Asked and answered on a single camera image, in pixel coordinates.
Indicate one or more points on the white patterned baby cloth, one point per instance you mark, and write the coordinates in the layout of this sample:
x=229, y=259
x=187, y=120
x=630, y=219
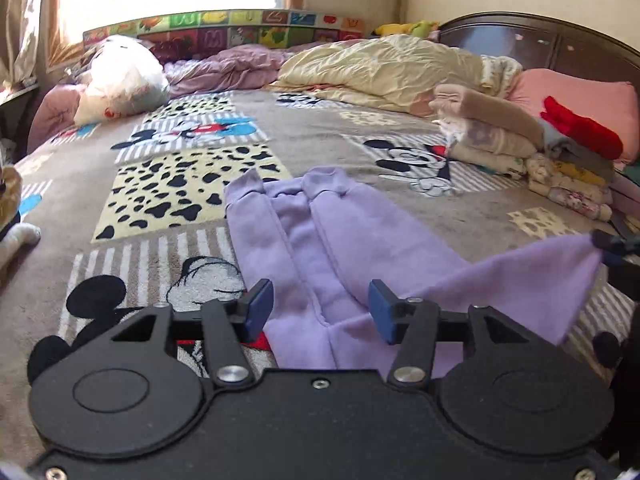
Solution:
x=500, y=72

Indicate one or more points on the cream quilt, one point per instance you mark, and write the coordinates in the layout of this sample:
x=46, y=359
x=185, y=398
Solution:
x=380, y=67

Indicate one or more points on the sheer grey curtain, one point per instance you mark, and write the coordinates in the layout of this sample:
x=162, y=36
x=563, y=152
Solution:
x=22, y=20

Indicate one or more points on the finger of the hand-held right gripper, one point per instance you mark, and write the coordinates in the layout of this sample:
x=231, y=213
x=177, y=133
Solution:
x=617, y=242
x=622, y=261

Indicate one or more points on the lilac sweatshirt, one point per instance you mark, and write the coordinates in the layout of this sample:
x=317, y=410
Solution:
x=350, y=220

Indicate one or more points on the pile of printed folded clothes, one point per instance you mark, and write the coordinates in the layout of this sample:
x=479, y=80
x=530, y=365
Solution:
x=570, y=185

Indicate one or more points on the mauve quilt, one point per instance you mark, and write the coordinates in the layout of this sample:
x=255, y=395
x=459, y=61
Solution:
x=235, y=65

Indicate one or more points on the colourful alphabet foam mat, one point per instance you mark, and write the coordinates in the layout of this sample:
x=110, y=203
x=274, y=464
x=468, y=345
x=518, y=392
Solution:
x=225, y=35

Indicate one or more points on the wheat printed curtain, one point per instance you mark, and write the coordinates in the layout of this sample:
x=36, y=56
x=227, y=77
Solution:
x=55, y=35

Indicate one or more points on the red garment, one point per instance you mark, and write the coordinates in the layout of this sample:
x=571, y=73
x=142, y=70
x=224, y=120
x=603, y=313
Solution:
x=585, y=130

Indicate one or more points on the stack of dark folded clothes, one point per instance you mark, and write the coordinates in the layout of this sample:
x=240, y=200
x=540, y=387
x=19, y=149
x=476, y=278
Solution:
x=10, y=245

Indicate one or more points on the white plastic bag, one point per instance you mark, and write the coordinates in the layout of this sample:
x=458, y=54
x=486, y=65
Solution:
x=122, y=77

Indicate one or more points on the yellow plush toy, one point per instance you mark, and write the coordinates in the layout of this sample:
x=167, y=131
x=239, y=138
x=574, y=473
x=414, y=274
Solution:
x=392, y=29

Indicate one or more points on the stack of pale folded clothes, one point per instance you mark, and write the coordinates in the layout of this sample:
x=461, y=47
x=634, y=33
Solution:
x=490, y=115

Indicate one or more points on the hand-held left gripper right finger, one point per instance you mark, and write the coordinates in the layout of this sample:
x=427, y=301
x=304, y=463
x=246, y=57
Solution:
x=380, y=312

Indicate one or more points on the dark cluttered desk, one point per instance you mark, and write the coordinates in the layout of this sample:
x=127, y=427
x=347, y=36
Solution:
x=15, y=97

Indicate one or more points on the pink pillow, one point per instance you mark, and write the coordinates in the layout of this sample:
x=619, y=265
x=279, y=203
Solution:
x=590, y=92

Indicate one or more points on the dark wooden headboard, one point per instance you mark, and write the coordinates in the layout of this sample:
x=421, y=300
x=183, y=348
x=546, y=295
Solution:
x=525, y=42

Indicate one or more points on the cartoon mouse printed blanket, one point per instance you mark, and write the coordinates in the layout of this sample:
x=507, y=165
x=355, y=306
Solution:
x=310, y=130

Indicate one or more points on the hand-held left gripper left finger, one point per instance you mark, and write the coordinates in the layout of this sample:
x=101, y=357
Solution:
x=260, y=310

